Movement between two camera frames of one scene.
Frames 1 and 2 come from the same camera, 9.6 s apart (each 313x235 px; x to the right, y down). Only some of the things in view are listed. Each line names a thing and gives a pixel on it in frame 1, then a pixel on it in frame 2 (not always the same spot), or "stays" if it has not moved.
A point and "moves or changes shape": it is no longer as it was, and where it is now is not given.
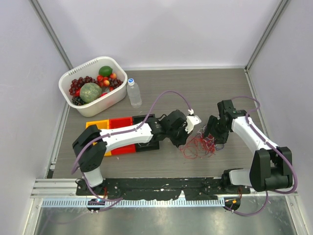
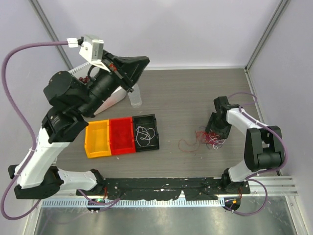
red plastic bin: (121, 122) stays
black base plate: (192, 188) stays
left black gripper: (183, 140) -> (127, 69)
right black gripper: (221, 138) stays
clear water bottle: (134, 91) stays
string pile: (198, 146) moves or changes shape
